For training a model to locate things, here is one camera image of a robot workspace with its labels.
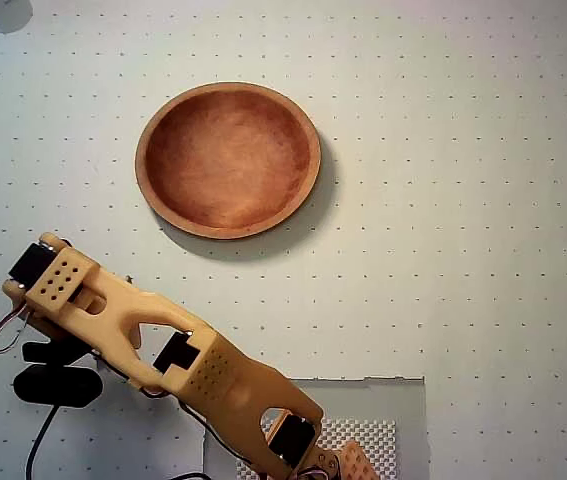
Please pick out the grey base plate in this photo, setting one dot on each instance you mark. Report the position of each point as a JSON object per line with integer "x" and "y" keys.
{"x": 393, "y": 405}

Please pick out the round wooden bowl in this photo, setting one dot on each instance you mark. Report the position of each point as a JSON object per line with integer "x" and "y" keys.
{"x": 228, "y": 160}

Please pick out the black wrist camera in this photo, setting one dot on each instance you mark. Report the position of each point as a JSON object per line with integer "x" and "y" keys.
{"x": 58, "y": 385}

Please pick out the orange robot base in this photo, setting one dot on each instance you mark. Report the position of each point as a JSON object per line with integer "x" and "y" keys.
{"x": 353, "y": 460}

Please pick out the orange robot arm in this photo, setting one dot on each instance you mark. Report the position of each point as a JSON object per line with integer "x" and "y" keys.
{"x": 243, "y": 385}

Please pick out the white textured mat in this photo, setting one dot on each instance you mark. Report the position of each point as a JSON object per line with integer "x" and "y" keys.
{"x": 363, "y": 440}

